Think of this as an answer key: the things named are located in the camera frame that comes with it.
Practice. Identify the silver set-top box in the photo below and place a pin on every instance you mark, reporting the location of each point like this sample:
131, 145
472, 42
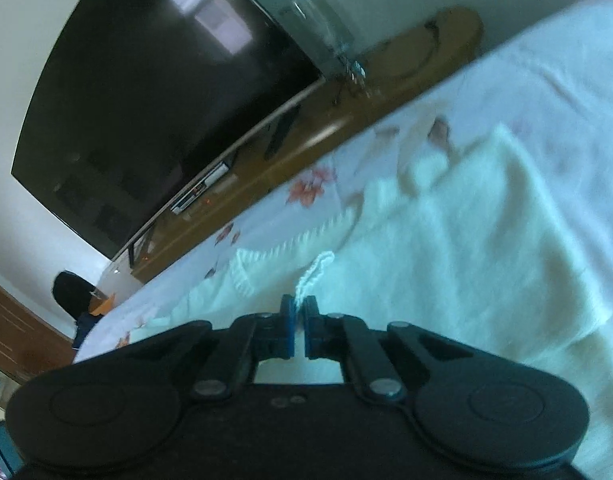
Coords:
201, 186

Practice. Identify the large black television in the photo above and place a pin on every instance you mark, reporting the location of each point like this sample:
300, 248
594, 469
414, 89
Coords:
139, 97

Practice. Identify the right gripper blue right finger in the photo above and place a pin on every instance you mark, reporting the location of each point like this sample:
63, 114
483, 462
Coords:
335, 337

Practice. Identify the dark wooden door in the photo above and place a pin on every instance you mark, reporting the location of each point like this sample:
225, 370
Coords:
28, 346

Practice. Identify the floral white bed sheet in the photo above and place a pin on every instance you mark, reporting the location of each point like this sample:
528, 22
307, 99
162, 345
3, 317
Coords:
551, 87

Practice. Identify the glass table lamp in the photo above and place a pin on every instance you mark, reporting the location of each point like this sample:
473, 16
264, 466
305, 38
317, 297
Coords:
325, 38

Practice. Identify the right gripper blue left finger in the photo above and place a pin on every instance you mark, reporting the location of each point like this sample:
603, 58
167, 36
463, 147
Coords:
267, 335

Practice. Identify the black chair with clothes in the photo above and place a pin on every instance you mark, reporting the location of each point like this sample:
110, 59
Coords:
83, 301

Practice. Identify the white knit sweater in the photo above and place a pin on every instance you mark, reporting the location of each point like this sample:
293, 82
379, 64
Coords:
469, 245

